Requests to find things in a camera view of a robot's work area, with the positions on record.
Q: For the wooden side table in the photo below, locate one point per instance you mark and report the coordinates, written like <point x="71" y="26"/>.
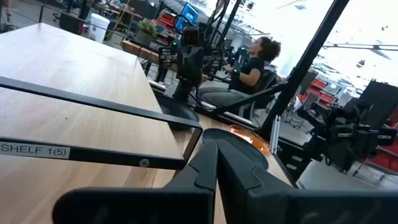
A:
<point x="136" y="49"/>

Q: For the blue-screen monitor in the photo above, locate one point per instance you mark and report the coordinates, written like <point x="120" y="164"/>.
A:
<point x="188" y="14"/>

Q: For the red storage bins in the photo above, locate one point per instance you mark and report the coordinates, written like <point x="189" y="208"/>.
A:
<point x="320" y="90"/>
<point x="385" y="158"/>

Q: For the white bin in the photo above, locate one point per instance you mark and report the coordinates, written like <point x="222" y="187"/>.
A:
<point x="99" y="28"/>

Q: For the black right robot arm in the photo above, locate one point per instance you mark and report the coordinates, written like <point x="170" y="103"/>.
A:
<point x="184" y="91"/>

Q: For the orange translucent plate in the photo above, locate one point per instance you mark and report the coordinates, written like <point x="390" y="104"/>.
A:
<point x="252" y="139"/>

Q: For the black partition panel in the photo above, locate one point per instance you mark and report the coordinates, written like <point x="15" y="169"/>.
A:
<point x="379" y="99"/>

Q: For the silver aluminium bar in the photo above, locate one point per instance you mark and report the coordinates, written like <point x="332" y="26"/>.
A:
<point x="275" y="135"/>

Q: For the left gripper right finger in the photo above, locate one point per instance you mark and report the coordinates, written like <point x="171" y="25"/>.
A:
<point x="264" y="205"/>

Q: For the small plant in grey pot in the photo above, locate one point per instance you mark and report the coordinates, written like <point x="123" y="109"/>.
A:
<point x="146" y="31"/>

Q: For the black office chair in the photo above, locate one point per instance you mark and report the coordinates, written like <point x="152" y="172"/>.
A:
<point x="267" y="82"/>

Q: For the black rig frame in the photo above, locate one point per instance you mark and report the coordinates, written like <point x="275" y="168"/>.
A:
<point x="306" y="59"/>

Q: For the person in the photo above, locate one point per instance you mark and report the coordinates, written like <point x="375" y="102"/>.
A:
<point x="248" y="73"/>

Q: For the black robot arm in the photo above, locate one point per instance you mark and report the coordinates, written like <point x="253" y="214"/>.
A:
<point x="345" y="137"/>

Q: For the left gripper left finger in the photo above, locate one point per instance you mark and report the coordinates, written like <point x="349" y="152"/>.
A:
<point x="186" y="202"/>

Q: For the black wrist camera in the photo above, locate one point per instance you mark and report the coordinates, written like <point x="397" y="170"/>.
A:
<point x="190" y="36"/>

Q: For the wooden shelf with black frame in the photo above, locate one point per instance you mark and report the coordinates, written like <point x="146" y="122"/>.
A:
<point x="77" y="62"/>

